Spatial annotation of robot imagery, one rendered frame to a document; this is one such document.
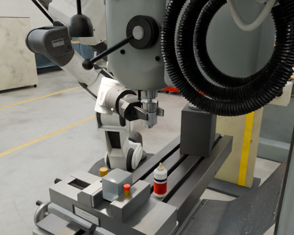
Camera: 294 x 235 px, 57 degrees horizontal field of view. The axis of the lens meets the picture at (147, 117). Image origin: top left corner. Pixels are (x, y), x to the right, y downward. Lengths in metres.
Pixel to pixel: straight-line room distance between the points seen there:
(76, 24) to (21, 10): 8.95
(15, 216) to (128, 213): 1.94
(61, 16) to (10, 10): 8.45
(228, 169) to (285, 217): 2.18
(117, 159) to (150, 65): 1.06
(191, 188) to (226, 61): 0.51
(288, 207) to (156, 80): 0.38
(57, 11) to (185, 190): 0.77
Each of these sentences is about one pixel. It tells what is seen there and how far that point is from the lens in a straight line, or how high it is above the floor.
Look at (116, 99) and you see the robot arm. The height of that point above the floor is 1.25.
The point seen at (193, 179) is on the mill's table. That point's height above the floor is 0.97.
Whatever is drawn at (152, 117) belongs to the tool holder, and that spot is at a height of 1.23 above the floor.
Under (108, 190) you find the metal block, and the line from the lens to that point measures 0.71.
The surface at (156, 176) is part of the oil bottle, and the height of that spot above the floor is 1.04.
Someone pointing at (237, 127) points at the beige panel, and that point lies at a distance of 2.56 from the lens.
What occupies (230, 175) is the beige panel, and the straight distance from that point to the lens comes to 2.77.
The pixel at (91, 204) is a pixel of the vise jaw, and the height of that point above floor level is 1.05.
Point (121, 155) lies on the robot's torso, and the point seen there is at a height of 0.75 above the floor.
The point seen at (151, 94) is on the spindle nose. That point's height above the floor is 1.29.
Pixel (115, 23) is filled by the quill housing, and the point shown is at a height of 1.47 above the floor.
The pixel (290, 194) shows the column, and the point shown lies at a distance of 0.55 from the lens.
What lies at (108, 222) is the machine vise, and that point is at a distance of 0.72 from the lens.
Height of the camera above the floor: 1.47
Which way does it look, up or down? 19 degrees down
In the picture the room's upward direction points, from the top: straight up
